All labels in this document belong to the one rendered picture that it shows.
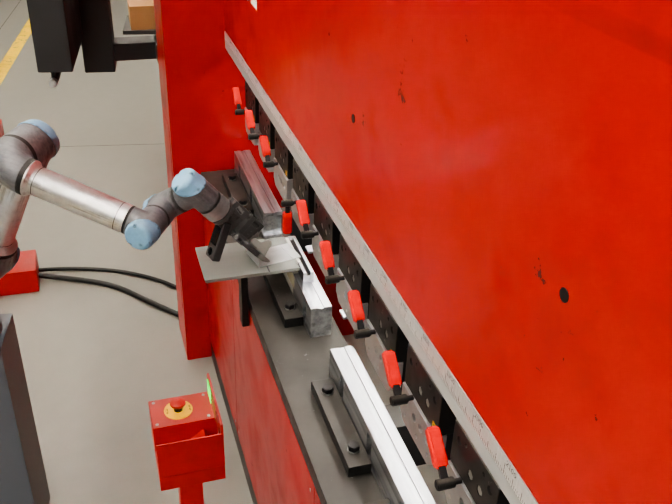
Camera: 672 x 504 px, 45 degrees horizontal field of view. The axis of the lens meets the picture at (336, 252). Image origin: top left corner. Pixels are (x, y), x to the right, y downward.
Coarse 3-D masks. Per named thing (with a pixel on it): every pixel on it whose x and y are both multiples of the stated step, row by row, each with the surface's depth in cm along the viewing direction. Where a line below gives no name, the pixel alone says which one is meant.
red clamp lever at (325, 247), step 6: (324, 246) 176; (330, 246) 177; (324, 252) 176; (330, 252) 176; (324, 258) 176; (330, 258) 176; (324, 264) 176; (330, 264) 175; (330, 270) 175; (330, 276) 175; (336, 276) 175; (342, 276) 175; (330, 282) 174; (336, 282) 175
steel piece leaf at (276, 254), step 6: (276, 246) 236; (270, 252) 233; (276, 252) 233; (282, 252) 233; (252, 258) 229; (270, 258) 230; (276, 258) 231; (282, 258) 231; (288, 258) 231; (258, 264) 226; (264, 264) 228; (270, 264) 228
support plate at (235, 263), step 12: (276, 240) 240; (204, 252) 232; (228, 252) 233; (240, 252) 233; (204, 264) 227; (216, 264) 227; (228, 264) 227; (240, 264) 228; (252, 264) 228; (276, 264) 228; (288, 264) 228; (204, 276) 222; (216, 276) 222; (228, 276) 222; (240, 276) 223; (252, 276) 224
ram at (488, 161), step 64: (320, 0) 168; (384, 0) 134; (448, 0) 111; (512, 0) 95; (576, 0) 83; (640, 0) 73; (256, 64) 238; (320, 64) 174; (384, 64) 137; (448, 64) 114; (512, 64) 97; (576, 64) 84; (640, 64) 75; (320, 128) 180; (384, 128) 141; (448, 128) 116; (512, 128) 99; (576, 128) 86; (640, 128) 76; (320, 192) 187; (384, 192) 145; (448, 192) 119; (512, 192) 101; (576, 192) 87; (640, 192) 77; (384, 256) 150; (448, 256) 122; (512, 256) 103; (576, 256) 89; (640, 256) 78; (448, 320) 125; (512, 320) 105; (576, 320) 90; (640, 320) 79; (512, 384) 107; (576, 384) 92; (640, 384) 80; (512, 448) 109; (576, 448) 94; (640, 448) 82
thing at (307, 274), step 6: (294, 240) 240; (294, 246) 239; (300, 252) 234; (300, 258) 233; (306, 258) 231; (300, 264) 229; (306, 264) 229; (300, 270) 228; (306, 270) 228; (312, 270) 226; (300, 276) 228; (306, 276) 226; (312, 276) 226
